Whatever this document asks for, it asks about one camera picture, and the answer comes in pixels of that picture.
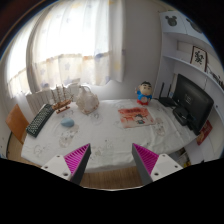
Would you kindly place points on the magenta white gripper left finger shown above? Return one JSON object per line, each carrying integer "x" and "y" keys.
{"x": 70, "y": 167}

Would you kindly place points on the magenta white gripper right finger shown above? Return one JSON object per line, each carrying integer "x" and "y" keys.
{"x": 152, "y": 166}

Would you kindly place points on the white patterned tablecloth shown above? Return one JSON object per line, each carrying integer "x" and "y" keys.
{"x": 111, "y": 143}

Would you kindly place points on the black keyboard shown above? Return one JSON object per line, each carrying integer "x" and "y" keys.
{"x": 40, "y": 120}

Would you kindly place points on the wooden model sailing ship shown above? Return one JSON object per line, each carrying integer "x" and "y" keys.
{"x": 61, "y": 99}

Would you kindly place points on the black wifi router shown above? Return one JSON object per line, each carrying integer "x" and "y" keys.
{"x": 166, "y": 101}

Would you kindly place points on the red booklet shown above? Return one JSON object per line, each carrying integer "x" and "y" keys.
{"x": 205, "y": 131}

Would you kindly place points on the wooden chair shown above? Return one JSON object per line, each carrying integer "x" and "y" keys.
{"x": 17, "y": 123}

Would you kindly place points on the white radiator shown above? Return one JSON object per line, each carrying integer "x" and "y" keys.
{"x": 38, "y": 99}

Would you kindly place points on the cartoon boy figurine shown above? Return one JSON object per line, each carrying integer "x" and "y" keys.
{"x": 144, "y": 93}

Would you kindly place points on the black computer monitor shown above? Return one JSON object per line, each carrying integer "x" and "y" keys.
{"x": 193, "y": 104}

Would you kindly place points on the framed calligraphy picture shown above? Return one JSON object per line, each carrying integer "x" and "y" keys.
{"x": 199, "y": 58}

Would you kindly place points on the white sheer curtain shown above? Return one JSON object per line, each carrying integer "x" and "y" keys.
{"x": 69, "y": 41}

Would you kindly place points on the white wall shelf unit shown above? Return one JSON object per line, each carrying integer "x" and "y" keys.
{"x": 185, "y": 50}

